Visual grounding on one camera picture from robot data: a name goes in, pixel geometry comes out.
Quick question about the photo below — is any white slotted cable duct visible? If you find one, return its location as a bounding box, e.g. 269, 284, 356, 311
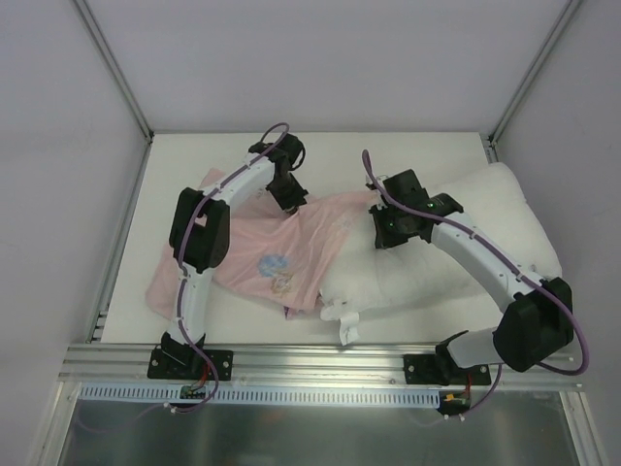
79, 383, 441, 410

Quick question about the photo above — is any aluminium frame post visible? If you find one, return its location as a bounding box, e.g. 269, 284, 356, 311
488, 0, 584, 148
70, 0, 154, 144

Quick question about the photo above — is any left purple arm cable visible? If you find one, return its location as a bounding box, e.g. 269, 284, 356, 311
177, 123, 292, 414

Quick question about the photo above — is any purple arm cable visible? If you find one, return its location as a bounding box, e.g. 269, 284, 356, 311
361, 149, 591, 418
177, 123, 292, 414

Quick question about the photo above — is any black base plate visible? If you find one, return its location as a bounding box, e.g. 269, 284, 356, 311
147, 347, 234, 382
403, 354, 491, 386

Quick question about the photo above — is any pink Journey pillow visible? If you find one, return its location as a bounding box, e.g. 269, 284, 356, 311
145, 167, 384, 324

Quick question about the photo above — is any white pillow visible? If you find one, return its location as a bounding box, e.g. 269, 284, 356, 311
319, 163, 562, 320

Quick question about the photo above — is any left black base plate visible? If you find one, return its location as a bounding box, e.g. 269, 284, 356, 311
147, 347, 234, 382

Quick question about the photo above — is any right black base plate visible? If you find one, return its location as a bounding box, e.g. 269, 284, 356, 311
403, 354, 491, 386

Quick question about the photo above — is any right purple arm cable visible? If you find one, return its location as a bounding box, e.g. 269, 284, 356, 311
361, 149, 591, 418

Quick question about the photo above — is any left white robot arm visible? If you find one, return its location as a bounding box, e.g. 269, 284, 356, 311
147, 132, 308, 381

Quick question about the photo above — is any white pillow care label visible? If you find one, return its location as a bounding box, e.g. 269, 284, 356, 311
320, 301, 360, 346

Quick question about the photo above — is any left aluminium frame post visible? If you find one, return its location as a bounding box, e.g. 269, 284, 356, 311
70, 0, 154, 144

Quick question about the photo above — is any purple Elsa pillowcase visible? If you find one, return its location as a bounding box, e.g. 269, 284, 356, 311
283, 307, 305, 320

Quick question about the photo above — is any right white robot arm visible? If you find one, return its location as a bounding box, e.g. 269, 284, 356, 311
367, 170, 575, 385

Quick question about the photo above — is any aluminium mounting rail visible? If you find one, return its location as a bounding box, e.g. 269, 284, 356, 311
57, 342, 581, 392

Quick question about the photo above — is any right aluminium frame post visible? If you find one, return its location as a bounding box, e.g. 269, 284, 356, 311
488, 0, 584, 148

